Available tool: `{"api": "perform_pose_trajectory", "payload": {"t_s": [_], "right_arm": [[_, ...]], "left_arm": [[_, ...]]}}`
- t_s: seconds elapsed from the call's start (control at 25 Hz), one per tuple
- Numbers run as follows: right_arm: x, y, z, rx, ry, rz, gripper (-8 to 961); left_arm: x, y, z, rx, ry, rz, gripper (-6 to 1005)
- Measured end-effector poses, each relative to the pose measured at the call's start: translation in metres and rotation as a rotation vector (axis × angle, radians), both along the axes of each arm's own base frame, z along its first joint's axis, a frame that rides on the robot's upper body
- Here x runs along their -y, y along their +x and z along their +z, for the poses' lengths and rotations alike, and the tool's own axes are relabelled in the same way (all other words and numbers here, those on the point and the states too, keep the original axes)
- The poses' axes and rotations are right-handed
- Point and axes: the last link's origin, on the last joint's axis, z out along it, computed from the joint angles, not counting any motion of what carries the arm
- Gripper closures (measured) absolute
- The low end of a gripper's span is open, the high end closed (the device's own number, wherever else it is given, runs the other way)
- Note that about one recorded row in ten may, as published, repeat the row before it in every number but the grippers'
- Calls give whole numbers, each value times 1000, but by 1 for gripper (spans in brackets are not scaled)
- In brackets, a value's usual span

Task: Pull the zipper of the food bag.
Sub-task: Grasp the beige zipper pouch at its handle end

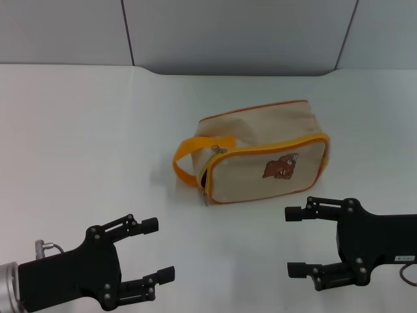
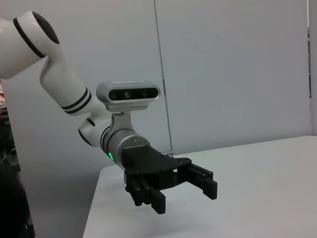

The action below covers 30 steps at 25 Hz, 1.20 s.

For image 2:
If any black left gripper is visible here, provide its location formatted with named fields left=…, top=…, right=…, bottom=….
left=118, top=145, right=218, bottom=215

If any dark background furniture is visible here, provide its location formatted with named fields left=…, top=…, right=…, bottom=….
left=0, top=78, right=36, bottom=238

